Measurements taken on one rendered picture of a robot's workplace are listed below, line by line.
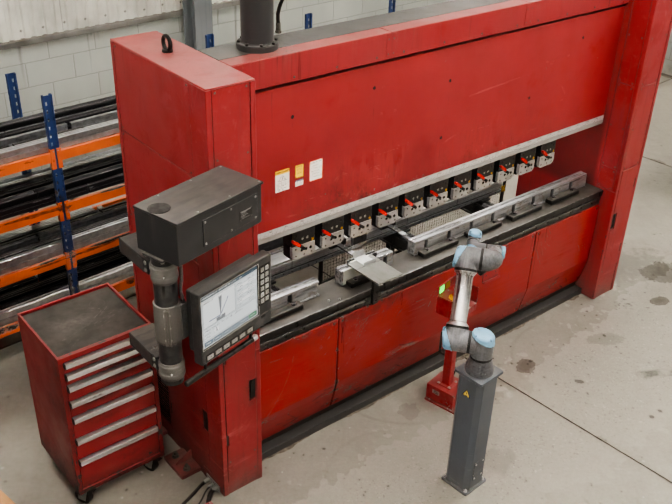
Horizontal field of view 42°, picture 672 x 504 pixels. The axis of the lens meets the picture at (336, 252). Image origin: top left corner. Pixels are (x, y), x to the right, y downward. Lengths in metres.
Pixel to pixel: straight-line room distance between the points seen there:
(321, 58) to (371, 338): 1.76
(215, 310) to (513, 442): 2.34
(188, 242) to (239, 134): 0.62
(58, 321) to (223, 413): 0.95
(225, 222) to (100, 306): 1.31
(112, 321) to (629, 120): 3.60
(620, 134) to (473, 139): 1.35
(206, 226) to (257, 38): 1.02
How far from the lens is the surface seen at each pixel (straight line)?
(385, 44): 4.46
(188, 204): 3.47
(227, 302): 3.69
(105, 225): 5.84
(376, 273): 4.82
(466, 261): 4.43
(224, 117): 3.72
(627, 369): 6.14
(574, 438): 5.48
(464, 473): 4.90
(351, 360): 5.11
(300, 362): 4.83
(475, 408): 4.60
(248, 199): 3.60
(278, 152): 4.23
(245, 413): 4.61
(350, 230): 4.76
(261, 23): 4.05
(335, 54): 4.25
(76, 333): 4.48
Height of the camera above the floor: 3.52
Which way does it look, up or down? 30 degrees down
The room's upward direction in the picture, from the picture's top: 2 degrees clockwise
